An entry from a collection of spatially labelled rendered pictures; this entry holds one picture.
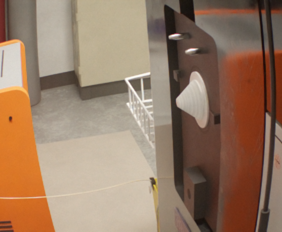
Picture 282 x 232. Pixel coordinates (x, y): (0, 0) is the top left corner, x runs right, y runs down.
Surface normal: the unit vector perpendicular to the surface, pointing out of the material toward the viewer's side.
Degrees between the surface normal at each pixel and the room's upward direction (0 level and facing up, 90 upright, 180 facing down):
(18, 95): 90
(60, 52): 90
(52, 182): 0
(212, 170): 90
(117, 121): 0
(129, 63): 90
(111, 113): 0
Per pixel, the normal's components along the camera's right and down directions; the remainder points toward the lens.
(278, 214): -0.97, 0.15
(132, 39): 0.24, 0.38
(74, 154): -0.07, -0.91
